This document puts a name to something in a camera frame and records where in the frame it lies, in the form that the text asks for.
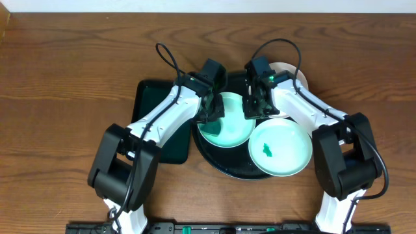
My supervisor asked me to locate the green sponge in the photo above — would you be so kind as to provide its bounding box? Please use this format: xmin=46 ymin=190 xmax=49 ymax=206
xmin=200 ymin=120 xmax=222 ymax=137

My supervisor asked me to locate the mint green plate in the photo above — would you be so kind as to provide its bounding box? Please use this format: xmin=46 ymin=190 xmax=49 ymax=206
xmin=198 ymin=92 xmax=256 ymax=148
xmin=248 ymin=119 xmax=313 ymax=177

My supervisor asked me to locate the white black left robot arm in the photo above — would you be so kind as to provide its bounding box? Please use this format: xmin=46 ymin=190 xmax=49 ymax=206
xmin=87 ymin=71 xmax=228 ymax=233

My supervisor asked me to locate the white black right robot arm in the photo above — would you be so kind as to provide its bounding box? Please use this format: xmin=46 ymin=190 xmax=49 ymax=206
xmin=243 ymin=70 xmax=389 ymax=233

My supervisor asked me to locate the dark green rectangular tray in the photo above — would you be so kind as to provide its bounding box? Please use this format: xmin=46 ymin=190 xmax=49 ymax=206
xmin=131 ymin=79 xmax=191 ymax=164

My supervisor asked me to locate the round black tray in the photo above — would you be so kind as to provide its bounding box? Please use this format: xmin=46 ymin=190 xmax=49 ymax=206
xmin=192 ymin=72 xmax=275 ymax=180

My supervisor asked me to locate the mint green plate front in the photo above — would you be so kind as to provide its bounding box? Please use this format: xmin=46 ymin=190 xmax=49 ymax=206
xmin=248 ymin=119 xmax=313 ymax=177

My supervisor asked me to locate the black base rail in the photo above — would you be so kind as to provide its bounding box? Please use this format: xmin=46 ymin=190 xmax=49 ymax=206
xmin=64 ymin=222 xmax=393 ymax=234

